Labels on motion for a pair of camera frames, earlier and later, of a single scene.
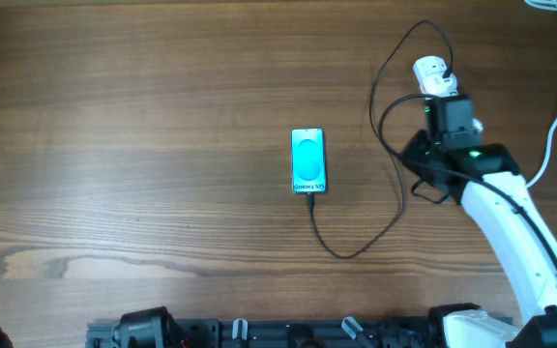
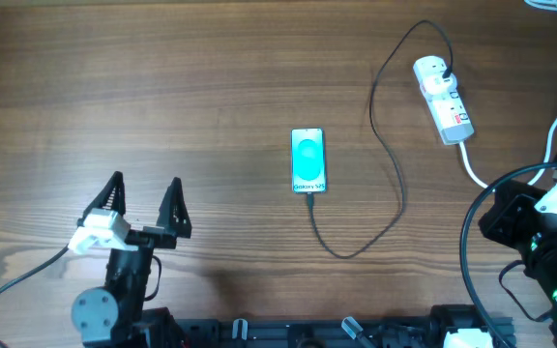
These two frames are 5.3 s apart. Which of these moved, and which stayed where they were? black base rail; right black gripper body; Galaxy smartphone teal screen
Moved: right black gripper body
Stayed: Galaxy smartphone teal screen; black base rail
